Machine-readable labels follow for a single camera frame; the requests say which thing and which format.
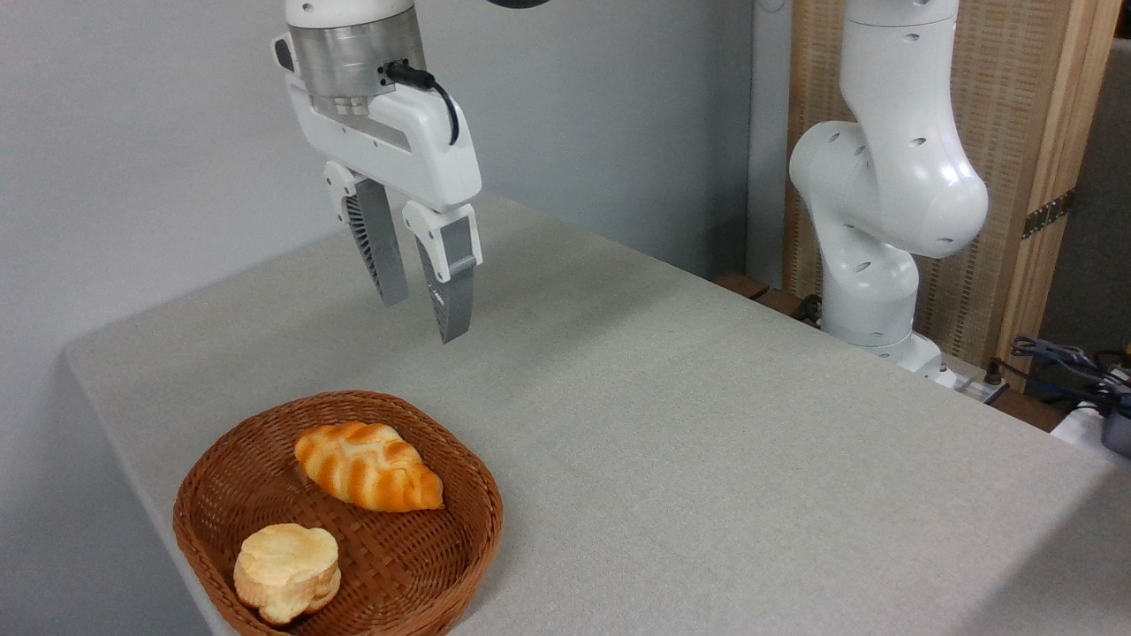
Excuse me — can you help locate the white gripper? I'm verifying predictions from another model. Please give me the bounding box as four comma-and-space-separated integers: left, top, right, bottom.
272, 34, 483, 345

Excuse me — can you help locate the long braided bread loaf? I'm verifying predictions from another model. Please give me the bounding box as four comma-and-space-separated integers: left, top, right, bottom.
293, 421, 444, 513

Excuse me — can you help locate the brown wicker basket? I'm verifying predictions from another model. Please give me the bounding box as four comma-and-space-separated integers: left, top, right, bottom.
172, 390, 505, 636

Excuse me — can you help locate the small round bread roll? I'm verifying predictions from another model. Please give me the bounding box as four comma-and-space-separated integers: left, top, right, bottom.
233, 523, 342, 625

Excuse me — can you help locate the brown wooden board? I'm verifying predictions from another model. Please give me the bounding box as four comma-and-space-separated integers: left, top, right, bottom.
714, 272, 824, 326

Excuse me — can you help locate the wooden bamboo folding screen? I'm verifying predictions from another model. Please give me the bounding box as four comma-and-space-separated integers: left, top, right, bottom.
782, 0, 1123, 394

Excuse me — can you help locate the brass screen hinge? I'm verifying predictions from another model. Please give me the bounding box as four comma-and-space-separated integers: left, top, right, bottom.
1022, 188, 1076, 240

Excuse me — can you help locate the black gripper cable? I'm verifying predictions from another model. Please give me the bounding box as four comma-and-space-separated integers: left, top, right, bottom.
382, 60, 460, 147

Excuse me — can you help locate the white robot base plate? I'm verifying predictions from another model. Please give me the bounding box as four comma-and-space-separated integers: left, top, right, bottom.
919, 352, 1010, 405

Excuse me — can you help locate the black cable bundle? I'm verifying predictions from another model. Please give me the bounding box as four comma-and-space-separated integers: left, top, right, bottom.
985, 334, 1131, 416

